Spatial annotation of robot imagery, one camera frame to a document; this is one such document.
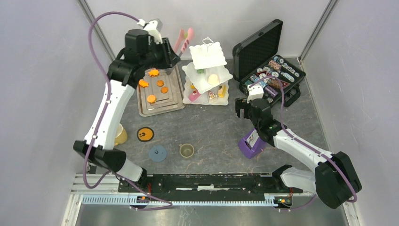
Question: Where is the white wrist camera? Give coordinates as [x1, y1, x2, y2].
[136, 19, 163, 44]
[247, 84, 264, 103]

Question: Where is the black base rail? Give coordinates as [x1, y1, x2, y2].
[118, 173, 303, 202]

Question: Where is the orange macaron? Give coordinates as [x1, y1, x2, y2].
[147, 95, 157, 104]
[157, 80, 165, 87]
[160, 86, 169, 94]

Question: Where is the white three-tier cake stand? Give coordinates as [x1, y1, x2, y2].
[182, 37, 233, 106]

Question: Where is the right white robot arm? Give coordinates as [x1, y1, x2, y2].
[235, 98, 362, 209]

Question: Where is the olive green cup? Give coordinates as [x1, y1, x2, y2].
[179, 144, 195, 158]

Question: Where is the purple card shuffler box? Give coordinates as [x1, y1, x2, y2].
[238, 129, 267, 159]

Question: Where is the orange fish cookie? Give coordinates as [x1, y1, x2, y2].
[148, 69, 160, 77]
[138, 79, 149, 88]

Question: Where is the white sprinkle cake slice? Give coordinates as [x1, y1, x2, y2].
[207, 91, 218, 103]

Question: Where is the pink layered cake slice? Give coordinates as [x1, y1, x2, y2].
[188, 89, 201, 102]

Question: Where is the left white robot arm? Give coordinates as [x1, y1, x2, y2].
[73, 29, 180, 192]

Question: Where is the silver metal tray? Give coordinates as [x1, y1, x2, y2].
[136, 65, 185, 117]

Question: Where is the black poker chip case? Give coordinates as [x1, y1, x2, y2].
[232, 19, 306, 107]

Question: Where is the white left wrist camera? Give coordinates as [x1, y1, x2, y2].
[136, 19, 163, 44]

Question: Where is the yellow rectangular cake slice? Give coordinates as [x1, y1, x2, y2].
[217, 84, 227, 98]

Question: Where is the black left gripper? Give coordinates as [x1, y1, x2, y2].
[141, 37, 181, 71]

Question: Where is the aluminium cable duct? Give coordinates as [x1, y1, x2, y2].
[81, 194, 294, 207]

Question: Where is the yellow smiley coaster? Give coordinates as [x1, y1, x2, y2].
[136, 127, 154, 142]

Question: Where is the cream round cake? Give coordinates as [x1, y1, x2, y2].
[207, 74, 220, 86]

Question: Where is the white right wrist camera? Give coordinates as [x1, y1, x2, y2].
[247, 84, 264, 103]

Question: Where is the blue round coaster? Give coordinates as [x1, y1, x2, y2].
[148, 145, 168, 162]

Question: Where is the brown poker chip stack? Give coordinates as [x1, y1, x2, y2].
[268, 78, 290, 90]

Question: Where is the cream yellow-handled mug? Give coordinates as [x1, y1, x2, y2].
[114, 124, 128, 145]

